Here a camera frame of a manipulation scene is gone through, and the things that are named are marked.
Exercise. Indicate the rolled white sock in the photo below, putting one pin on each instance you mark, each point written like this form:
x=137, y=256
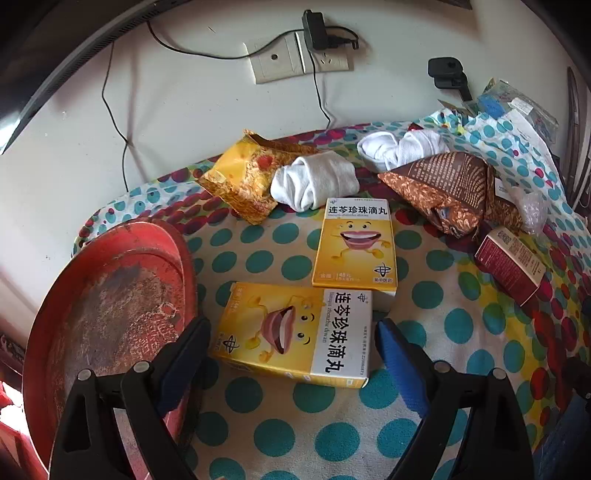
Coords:
x=397, y=147

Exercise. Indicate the yellow medicine box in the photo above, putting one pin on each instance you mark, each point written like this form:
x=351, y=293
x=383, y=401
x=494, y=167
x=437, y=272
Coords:
x=286, y=332
x=355, y=240

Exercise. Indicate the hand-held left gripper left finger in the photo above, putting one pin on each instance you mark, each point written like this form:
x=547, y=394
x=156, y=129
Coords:
x=178, y=364

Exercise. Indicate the blue packet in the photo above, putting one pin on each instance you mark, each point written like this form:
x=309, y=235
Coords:
x=493, y=105

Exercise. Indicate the white paper sheet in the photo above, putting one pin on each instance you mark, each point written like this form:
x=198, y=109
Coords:
x=526, y=129

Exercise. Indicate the clear bag of papers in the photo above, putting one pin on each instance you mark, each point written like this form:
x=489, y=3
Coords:
x=535, y=108

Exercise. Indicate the round red tray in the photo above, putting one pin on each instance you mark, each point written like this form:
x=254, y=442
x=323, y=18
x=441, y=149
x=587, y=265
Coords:
x=106, y=300

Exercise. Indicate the curved monitor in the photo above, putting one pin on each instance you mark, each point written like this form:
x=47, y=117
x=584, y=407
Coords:
x=55, y=78

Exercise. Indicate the yellow snack packet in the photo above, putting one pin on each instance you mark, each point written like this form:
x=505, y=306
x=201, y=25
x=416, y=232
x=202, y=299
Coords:
x=240, y=180

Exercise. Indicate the white wall socket plate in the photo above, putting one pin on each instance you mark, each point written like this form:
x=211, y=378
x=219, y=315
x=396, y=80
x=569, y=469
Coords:
x=272, y=57

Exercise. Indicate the dark red box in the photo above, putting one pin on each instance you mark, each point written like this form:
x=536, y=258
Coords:
x=508, y=263

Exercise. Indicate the crumpled clear plastic bag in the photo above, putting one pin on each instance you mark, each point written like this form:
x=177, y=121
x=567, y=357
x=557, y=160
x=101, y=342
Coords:
x=531, y=210

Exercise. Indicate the polka dot blanket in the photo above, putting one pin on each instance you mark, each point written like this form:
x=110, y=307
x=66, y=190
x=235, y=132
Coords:
x=461, y=346

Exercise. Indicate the grey-white sock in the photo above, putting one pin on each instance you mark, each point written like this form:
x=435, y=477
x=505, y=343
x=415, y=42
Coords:
x=314, y=182

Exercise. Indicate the small brown paper packet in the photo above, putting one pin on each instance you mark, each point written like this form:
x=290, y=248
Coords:
x=455, y=107

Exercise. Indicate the black angled plug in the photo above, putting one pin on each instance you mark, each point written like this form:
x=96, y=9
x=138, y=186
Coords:
x=341, y=40

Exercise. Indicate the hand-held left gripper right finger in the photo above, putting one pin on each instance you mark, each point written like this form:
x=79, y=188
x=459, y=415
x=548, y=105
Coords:
x=401, y=364

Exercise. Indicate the brown snack packet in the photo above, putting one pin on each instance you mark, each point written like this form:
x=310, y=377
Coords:
x=443, y=184

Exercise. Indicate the black charger adapter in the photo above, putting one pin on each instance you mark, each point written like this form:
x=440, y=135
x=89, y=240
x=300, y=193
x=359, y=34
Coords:
x=315, y=30

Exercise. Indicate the white wall power outlet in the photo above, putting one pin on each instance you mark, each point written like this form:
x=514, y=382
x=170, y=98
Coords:
x=334, y=60

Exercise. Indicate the black clamp mount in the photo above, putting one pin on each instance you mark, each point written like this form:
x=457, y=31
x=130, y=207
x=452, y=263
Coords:
x=445, y=69

